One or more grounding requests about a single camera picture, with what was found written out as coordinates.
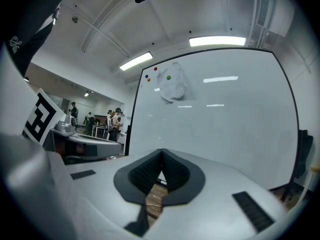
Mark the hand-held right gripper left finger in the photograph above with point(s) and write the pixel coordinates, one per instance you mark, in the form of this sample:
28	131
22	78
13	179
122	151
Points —
105	196

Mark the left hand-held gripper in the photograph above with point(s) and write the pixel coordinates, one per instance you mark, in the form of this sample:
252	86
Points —
42	116

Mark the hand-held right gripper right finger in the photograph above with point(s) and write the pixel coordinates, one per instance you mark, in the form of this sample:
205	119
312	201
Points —
220	209

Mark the large whiteboard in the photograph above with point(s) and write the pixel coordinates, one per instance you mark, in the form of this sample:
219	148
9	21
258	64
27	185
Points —
225	121

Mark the small white table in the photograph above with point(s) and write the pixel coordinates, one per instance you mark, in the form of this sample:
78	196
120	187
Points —
98	129

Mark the ceiling light panel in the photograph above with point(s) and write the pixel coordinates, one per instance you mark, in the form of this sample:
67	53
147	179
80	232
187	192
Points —
136	61
217	41

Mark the black pendant lamp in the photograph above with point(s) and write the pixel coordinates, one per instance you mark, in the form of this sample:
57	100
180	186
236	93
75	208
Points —
26	79

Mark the crumpled white paper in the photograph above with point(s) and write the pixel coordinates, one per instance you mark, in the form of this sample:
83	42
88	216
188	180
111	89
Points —
172	84

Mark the person's black shirt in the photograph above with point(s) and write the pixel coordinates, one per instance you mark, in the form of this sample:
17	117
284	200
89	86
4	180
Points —
32	21

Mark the white air conditioner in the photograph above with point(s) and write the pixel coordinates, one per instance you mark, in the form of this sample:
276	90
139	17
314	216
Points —
262	6

